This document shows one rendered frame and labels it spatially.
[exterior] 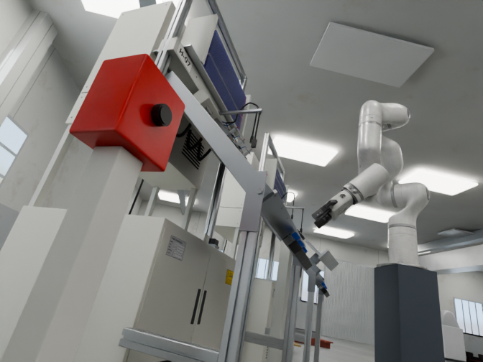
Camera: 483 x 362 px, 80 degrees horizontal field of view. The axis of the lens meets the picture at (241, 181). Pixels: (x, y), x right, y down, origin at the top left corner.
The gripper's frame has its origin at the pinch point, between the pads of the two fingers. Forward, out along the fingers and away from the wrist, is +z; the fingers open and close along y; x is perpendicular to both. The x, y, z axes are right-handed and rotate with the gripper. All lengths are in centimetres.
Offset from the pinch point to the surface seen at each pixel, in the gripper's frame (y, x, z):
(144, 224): -38, 20, 46
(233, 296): -42, -15, 32
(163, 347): -41, -14, 52
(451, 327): 1160, -218, -268
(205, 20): -27, 106, -21
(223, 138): -37.9, 27.9, 10.4
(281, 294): 57, -3, 33
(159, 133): -73, 8, 21
